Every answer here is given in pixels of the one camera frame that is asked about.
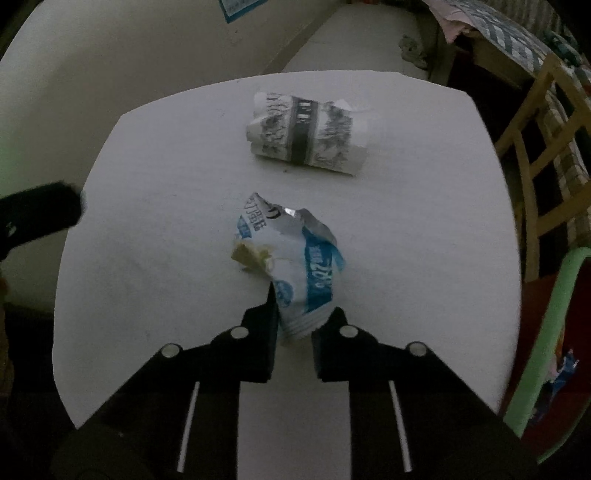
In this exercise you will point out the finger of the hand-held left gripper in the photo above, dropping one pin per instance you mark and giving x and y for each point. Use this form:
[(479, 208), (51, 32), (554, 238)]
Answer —
[(41, 212)]

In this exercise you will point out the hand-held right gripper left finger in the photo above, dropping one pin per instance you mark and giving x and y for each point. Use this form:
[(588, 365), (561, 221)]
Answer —
[(258, 350)]

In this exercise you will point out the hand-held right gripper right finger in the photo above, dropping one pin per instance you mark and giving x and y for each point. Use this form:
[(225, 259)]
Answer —
[(332, 355)]

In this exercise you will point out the blue and white wrapper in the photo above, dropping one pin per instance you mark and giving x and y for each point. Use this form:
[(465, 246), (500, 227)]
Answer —
[(300, 263)]

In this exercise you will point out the dark blue wrapper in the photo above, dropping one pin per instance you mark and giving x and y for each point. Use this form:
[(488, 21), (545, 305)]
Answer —
[(561, 369)]

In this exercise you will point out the green basin with red inside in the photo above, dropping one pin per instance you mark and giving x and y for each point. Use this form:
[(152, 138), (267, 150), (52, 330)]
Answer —
[(561, 295)]

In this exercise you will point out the grey printed paper wrapper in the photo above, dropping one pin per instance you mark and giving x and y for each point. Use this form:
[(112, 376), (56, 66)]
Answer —
[(304, 134)]

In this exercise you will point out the dark wooden bed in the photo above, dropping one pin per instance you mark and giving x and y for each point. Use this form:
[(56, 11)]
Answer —
[(466, 78)]

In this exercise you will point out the pink under sheet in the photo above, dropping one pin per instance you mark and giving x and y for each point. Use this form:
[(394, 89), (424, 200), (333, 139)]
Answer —
[(450, 23)]

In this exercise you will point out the blue plaid bedsheet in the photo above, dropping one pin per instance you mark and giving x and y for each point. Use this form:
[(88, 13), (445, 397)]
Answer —
[(508, 32)]

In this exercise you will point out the blue chart wall poster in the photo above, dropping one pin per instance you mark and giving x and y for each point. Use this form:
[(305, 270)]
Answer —
[(235, 9)]

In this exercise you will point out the wooden bed rail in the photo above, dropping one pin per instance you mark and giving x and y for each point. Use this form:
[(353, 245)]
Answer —
[(540, 152)]

